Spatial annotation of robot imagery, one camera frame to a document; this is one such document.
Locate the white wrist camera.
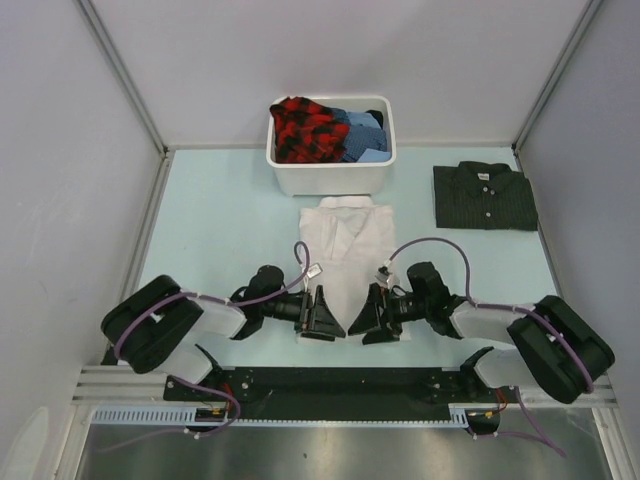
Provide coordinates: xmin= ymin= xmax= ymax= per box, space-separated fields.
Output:
xmin=307 ymin=263 xmax=323 ymax=279
xmin=375 ymin=263 xmax=394 ymax=289

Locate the aluminium front rail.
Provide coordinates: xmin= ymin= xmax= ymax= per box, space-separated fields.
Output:
xmin=71 ymin=364 xmax=618 ymax=407

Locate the aluminium corner post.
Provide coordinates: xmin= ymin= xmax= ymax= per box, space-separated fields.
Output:
xmin=73 ymin=0 xmax=168 ymax=157
xmin=511 ymin=0 xmax=606 ymax=156

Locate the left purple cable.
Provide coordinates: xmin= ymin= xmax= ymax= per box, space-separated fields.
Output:
xmin=97 ymin=241 xmax=316 ymax=453

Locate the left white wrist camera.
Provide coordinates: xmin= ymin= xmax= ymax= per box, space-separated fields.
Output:
xmin=307 ymin=263 xmax=323 ymax=279

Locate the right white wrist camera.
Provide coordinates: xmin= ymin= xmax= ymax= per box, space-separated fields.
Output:
xmin=375 ymin=263 xmax=394 ymax=289

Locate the white long sleeve shirt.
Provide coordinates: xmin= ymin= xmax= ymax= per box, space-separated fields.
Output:
xmin=299 ymin=196 xmax=397 ymax=330

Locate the blue patterned shirt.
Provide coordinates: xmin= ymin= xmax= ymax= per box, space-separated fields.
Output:
xmin=331 ymin=108 xmax=391 ymax=163

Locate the right aluminium corner post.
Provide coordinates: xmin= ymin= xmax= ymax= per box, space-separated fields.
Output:
xmin=511 ymin=0 xmax=606 ymax=156

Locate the white slotted cable duct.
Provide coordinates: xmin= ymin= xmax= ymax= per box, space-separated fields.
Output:
xmin=91 ymin=405 xmax=469 ymax=429

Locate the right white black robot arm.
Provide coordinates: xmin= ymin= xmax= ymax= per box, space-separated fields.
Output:
xmin=348 ymin=262 xmax=615 ymax=404

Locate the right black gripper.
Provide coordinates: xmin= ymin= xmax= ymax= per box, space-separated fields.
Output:
xmin=348 ymin=281 xmax=431 ymax=345

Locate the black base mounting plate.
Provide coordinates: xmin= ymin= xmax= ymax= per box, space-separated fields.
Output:
xmin=163 ymin=365 xmax=522 ymax=422

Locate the left aluminium corner post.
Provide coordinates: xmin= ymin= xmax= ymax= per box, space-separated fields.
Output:
xmin=73 ymin=0 xmax=168 ymax=157

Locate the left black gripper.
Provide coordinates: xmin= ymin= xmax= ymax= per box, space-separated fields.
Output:
xmin=260 ymin=285 xmax=344 ymax=341

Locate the red black plaid shirt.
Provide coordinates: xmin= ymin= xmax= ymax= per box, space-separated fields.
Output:
xmin=269 ymin=97 xmax=350 ymax=164

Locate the folded black striped shirt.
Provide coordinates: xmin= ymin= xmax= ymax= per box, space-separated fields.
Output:
xmin=433 ymin=161 xmax=538 ymax=232

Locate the white plastic bin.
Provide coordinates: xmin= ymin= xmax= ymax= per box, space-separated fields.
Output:
xmin=266 ymin=95 xmax=397 ymax=196

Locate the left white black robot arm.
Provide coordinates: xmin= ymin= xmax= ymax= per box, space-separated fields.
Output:
xmin=101 ymin=265 xmax=346 ymax=400

